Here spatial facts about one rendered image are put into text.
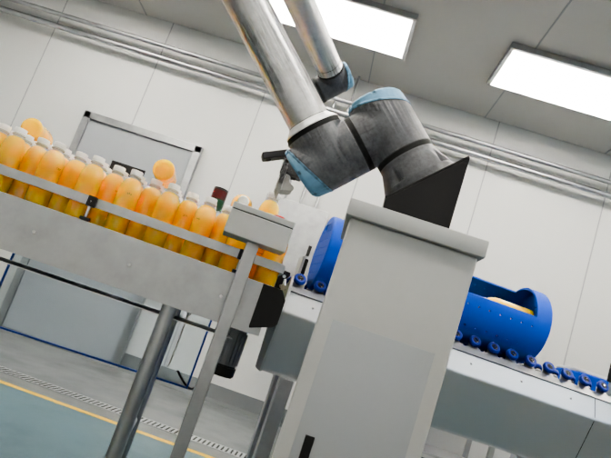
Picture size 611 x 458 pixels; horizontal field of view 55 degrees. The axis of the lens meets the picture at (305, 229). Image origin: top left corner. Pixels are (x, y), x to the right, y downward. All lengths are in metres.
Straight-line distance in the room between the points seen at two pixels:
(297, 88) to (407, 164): 0.34
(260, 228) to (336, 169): 0.43
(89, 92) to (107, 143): 0.61
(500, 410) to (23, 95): 5.61
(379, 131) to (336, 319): 0.48
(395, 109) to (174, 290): 0.89
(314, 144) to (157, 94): 4.86
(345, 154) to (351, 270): 0.32
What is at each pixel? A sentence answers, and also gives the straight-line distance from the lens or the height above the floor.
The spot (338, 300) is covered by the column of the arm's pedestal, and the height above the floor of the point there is 0.87.
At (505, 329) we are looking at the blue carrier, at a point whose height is 1.04.
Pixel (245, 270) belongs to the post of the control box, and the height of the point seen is 0.91.
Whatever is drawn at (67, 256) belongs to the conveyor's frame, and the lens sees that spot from 1.96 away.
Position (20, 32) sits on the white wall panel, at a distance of 7.08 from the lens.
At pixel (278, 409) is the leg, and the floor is 0.53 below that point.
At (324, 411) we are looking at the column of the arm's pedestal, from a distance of 1.31.
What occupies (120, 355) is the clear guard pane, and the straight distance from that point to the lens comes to 2.43.
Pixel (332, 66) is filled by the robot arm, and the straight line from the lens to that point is 1.96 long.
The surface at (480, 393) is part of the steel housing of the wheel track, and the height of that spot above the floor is 0.79.
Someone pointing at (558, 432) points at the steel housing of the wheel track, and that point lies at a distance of 2.43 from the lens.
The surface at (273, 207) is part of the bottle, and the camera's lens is 2.02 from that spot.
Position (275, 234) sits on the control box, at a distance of 1.82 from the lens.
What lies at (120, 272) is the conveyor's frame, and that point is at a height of 0.78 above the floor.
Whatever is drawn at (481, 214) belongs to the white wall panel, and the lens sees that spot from 5.90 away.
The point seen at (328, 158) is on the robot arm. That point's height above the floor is 1.21.
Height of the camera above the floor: 0.76
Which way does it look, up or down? 10 degrees up
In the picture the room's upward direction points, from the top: 19 degrees clockwise
